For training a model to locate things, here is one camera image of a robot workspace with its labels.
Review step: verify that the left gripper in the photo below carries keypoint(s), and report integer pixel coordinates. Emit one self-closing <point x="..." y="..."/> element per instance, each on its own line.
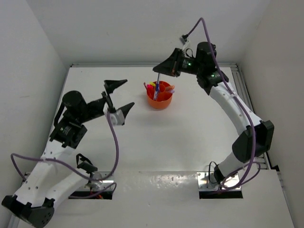
<point x="111" y="85"/>

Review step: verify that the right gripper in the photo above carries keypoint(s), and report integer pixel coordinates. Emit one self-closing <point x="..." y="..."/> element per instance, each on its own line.
<point x="170" y="66"/>

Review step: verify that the blue pen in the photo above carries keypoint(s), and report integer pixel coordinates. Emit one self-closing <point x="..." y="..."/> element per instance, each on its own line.
<point x="156" y="87"/>

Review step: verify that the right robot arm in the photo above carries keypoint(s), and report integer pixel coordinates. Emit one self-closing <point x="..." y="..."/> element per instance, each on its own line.
<point x="254" y="134"/>

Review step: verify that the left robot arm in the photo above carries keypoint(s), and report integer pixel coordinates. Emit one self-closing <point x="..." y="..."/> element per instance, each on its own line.
<point x="53" y="180"/>

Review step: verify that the orange round container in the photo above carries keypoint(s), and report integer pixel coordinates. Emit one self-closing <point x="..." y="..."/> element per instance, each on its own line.
<point x="163" y="98"/>

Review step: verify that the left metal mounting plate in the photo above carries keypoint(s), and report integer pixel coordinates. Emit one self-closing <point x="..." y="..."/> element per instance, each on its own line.
<point x="98" y="185"/>

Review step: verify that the metal mounting plate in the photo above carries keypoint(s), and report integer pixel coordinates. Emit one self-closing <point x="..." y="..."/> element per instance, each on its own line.
<point x="206" y="186"/>
<point x="98" y="185"/>

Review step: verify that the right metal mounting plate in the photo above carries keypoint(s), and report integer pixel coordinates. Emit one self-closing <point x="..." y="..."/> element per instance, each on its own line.
<point x="206" y="186"/>

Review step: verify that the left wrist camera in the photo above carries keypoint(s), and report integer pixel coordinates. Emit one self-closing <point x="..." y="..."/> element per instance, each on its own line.
<point x="117" y="118"/>

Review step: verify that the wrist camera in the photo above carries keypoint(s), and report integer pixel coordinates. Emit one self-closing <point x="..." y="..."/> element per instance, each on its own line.
<point x="117" y="118"/>
<point x="185" y="42"/>

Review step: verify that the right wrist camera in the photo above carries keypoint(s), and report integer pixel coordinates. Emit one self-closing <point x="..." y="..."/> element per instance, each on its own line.
<point x="185" y="42"/>

